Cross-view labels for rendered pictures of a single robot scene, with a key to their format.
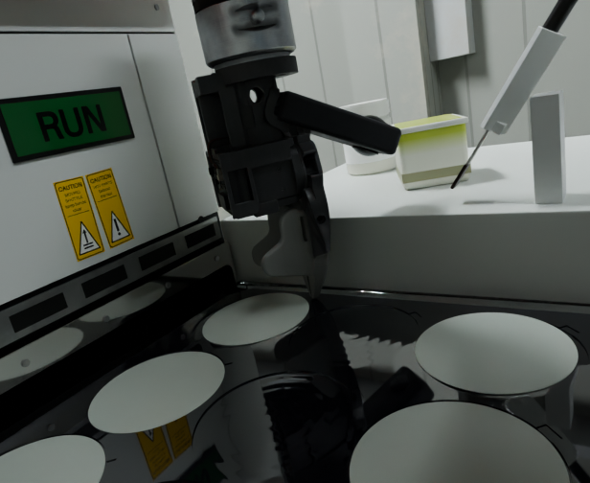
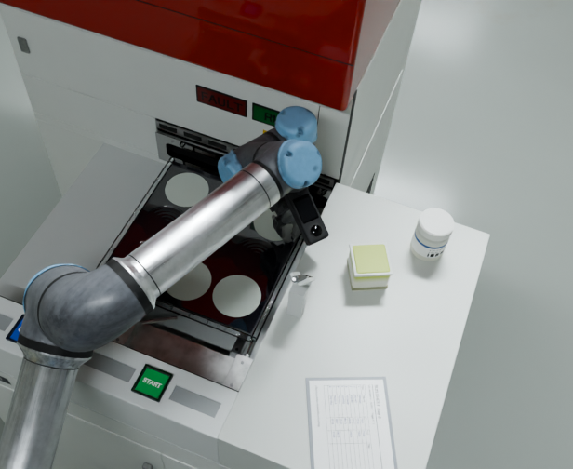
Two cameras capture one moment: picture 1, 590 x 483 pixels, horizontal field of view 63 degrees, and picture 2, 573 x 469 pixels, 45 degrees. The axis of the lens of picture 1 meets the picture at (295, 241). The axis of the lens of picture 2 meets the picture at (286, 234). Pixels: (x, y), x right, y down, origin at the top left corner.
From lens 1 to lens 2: 1.36 m
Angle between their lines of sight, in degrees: 66
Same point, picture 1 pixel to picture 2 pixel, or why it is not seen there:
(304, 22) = not seen: outside the picture
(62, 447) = (204, 191)
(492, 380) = (219, 292)
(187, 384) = not seen: hidden behind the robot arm
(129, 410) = not seen: hidden behind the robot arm
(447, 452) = (191, 278)
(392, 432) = (200, 268)
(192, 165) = (331, 158)
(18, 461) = (199, 182)
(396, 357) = (235, 269)
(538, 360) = (227, 305)
